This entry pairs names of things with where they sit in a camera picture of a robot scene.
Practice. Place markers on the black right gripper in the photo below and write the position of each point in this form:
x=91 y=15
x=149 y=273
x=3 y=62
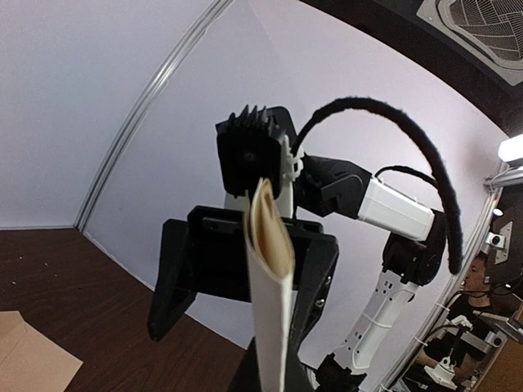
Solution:
x=206 y=254

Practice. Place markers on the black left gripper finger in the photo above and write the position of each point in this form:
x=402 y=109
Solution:
x=271 y=362

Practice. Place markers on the white paper letter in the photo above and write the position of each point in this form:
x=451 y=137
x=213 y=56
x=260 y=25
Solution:
x=271 y=298

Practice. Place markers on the tan paper envelope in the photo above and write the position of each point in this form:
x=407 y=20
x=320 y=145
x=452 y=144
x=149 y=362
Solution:
x=268 y=235

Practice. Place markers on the ceiling air vent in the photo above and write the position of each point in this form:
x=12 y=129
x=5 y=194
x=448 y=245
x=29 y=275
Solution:
x=490 y=30

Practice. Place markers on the left aluminium corner post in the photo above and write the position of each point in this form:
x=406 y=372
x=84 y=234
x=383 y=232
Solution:
x=175 y=58

